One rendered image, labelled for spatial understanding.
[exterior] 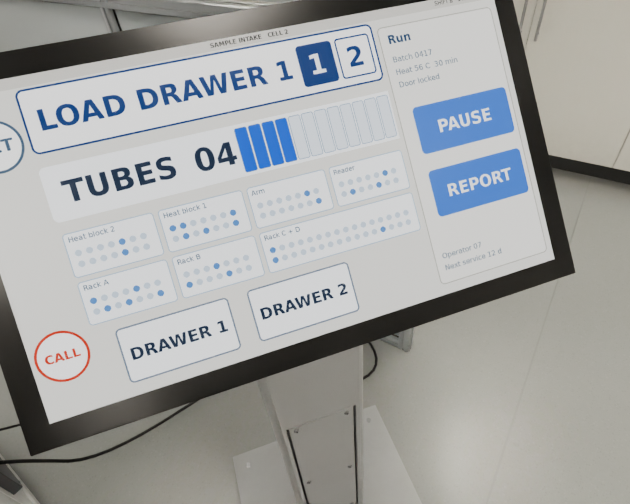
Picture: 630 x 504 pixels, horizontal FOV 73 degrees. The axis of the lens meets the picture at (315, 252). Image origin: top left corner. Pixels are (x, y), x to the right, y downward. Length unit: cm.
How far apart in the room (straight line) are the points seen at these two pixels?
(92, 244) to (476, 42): 39
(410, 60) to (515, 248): 20
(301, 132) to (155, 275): 17
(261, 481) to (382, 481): 33
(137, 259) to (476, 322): 143
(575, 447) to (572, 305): 55
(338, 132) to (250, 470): 112
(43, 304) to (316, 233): 23
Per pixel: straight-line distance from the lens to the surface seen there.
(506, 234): 46
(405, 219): 41
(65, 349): 40
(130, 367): 39
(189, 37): 41
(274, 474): 135
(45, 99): 41
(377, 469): 134
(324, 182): 39
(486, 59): 48
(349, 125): 40
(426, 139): 42
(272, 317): 38
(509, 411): 152
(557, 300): 184
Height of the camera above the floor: 129
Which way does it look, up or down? 43 degrees down
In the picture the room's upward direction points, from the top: 6 degrees counter-clockwise
